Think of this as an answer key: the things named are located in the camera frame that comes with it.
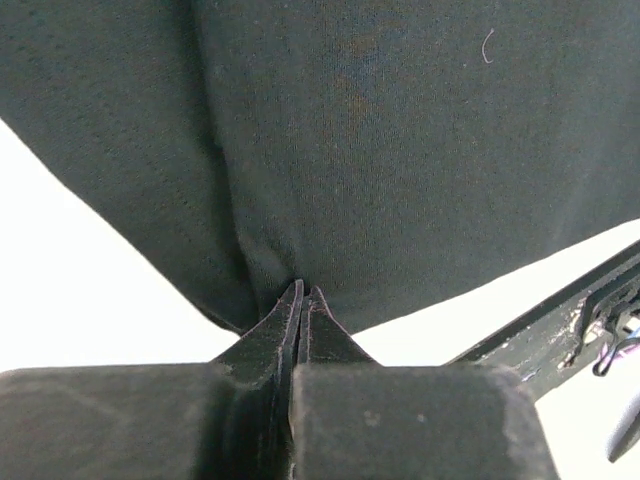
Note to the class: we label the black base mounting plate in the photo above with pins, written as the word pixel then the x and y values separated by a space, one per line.
pixel 552 342

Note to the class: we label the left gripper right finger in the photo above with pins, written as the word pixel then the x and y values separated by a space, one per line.
pixel 355 419

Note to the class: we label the black floral print t-shirt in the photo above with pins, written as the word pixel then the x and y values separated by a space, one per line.
pixel 395 154

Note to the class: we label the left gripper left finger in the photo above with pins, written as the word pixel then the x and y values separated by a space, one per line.
pixel 222 419

